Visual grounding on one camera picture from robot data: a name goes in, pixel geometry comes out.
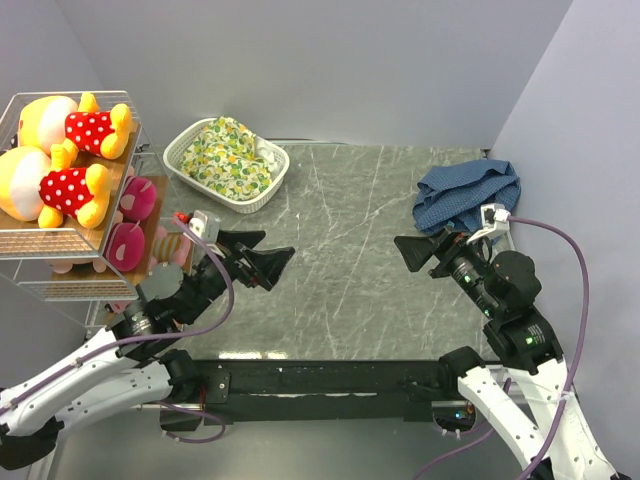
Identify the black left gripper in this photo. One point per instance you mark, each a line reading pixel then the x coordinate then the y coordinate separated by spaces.
pixel 265 266

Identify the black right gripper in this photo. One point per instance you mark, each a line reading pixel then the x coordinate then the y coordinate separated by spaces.
pixel 451 242

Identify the pink pig plush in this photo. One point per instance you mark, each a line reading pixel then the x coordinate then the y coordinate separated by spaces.
pixel 117 306
pixel 170 247

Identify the black-haired doll face-down plush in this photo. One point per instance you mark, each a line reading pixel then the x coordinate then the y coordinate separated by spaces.
pixel 137 200

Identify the black-haired doll face-up plush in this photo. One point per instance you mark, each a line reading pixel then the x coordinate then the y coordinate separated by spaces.
pixel 124 251

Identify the yellow bear plush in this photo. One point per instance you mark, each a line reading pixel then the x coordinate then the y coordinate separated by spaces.
pixel 75 125
pixel 48 189

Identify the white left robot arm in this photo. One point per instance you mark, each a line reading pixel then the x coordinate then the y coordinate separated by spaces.
pixel 129 361

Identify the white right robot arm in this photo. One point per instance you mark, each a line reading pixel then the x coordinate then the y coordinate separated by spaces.
pixel 553 440

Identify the blue checked shirt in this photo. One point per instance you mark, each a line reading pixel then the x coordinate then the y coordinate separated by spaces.
pixel 452 195

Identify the lemon print cloth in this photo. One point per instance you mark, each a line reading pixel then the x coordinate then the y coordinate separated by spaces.
pixel 223 158

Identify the white perforated plastic basket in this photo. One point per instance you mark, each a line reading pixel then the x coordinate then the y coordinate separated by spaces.
pixel 278 160

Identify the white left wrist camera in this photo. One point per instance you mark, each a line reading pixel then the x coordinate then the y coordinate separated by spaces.
pixel 203 224

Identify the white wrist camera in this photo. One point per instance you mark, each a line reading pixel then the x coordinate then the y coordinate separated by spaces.
pixel 203 224
pixel 494 222

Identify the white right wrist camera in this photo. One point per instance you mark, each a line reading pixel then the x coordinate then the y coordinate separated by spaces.
pixel 494 222

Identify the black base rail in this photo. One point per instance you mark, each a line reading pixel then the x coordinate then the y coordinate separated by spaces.
pixel 241 390

